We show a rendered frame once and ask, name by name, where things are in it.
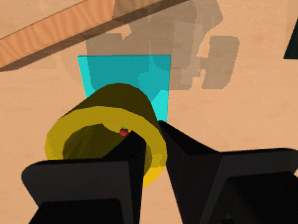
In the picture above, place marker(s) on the orange wooden bar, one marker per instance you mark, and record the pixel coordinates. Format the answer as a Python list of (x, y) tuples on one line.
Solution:
[(70, 26)]

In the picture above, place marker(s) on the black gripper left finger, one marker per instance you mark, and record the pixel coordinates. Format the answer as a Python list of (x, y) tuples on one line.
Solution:
[(119, 174)]

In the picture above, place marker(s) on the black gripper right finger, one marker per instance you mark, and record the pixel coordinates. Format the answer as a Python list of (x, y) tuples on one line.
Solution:
[(197, 172)]

